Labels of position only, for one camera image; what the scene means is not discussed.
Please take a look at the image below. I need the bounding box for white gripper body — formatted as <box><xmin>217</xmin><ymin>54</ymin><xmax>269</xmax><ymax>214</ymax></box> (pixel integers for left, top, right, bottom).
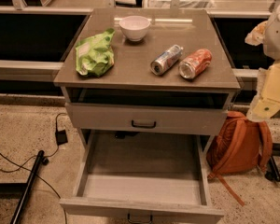
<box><xmin>263</xmin><ymin>4</ymin><xmax>280</xmax><ymax>60</ymax></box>

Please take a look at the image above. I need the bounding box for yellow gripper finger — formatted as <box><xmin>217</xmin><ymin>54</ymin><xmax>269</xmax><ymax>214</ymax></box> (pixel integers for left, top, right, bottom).
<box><xmin>245</xmin><ymin>21</ymin><xmax>267</xmax><ymax>46</ymax></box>
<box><xmin>246</xmin><ymin>61</ymin><xmax>280</xmax><ymax>122</ymax></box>

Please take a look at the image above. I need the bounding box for red coke can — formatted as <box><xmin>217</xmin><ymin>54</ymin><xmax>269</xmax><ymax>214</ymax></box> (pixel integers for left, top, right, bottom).
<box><xmin>178</xmin><ymin>49</ymin><xmax>212</xmax><ymax>79</ymax></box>

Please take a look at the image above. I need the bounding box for silver blue can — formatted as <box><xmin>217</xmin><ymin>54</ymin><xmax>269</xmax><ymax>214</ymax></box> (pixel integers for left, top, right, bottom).
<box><xmin>150</xmin><ymin>45</ymin><xmax>183</xmax><ymax>76</ymax></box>

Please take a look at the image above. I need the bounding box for grey drawer cabinet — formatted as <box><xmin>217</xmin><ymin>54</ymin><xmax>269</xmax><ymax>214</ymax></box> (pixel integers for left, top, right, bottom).
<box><xmin>53</xmin><ymin>7</ymin><xmax>242</xmax><ymax>224</ymax></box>

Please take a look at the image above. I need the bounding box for closed middle drawer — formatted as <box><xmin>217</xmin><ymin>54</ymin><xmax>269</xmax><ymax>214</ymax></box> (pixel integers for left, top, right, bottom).
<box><xmin>65</xmin><ymin>103</ymin><xmax>227</xmax><ymax>135</ymax></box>

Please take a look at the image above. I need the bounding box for open bottom drawer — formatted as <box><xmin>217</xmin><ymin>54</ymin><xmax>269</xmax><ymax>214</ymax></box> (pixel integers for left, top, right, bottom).
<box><xmin>60</xmin><ymin>131</ymin><xmax>224</xmax><ymax>224</ymax></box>

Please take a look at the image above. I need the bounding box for orange backpack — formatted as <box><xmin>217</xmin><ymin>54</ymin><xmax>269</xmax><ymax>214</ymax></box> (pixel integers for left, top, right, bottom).
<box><xmin>206</xmin><ymin>111</ymin><xmax>273</xmax><ymax>206</ymax></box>

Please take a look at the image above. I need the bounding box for white bowl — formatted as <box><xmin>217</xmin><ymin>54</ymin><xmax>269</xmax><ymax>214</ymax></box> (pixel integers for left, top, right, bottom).
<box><xmin>119</xmin><ymin>16</ymin><xmax>150</xmax><ymax>41</ymax></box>

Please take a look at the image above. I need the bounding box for green chip bag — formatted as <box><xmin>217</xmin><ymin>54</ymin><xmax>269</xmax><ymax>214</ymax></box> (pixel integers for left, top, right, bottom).
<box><xmin>76</xmin><ymin>28</ymin><xmax>115</xmax><ymax>77</ymax></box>

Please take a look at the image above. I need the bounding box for black power adapter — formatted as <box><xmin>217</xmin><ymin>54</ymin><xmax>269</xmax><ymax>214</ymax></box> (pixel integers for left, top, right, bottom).
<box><xmin>55</xmin><ymin>130</ymin><xmax>68</xmax><ymax>146</ymax></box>

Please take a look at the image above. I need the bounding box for black floor pole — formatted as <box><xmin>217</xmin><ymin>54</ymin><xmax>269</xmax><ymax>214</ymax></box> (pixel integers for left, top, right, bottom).
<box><xmin>10</xmin><ymin>150</ymin><xmax>44</xmax><ymax>224</ymax></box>

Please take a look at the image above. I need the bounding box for black floor cable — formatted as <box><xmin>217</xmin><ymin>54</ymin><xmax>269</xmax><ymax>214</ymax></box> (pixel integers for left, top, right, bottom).
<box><xmin>0</xmin><ymin>112</ymin><xmax>68</xmax><ymax>224</ymax></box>

